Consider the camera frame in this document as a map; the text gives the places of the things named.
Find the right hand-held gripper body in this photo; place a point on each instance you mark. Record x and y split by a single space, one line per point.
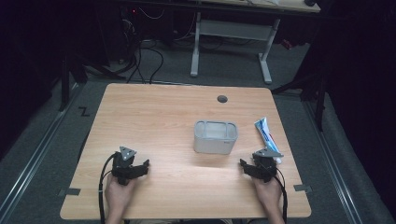
264 166

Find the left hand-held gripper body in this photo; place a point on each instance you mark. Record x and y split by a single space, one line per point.
122 168

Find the white and blue toothpaste tube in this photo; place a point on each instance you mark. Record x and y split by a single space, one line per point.
266 137

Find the grey toothbrush holder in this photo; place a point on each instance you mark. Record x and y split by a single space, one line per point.
215 138

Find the person's left hand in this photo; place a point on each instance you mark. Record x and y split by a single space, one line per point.
118 194

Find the person's right hand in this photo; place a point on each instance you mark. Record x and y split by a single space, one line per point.
267 194

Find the round grey table grommet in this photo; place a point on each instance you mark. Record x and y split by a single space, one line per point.
222 99

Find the black metal stand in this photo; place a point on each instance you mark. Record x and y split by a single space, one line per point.
65 84
314 93

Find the small red object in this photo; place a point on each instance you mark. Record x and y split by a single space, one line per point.
287 44

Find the desk with white legs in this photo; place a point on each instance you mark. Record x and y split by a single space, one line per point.
233 29

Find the dark equipment with red light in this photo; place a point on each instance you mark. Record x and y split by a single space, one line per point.
129 28

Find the metal floor rail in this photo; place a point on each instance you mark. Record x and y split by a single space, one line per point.
34 155
333 161

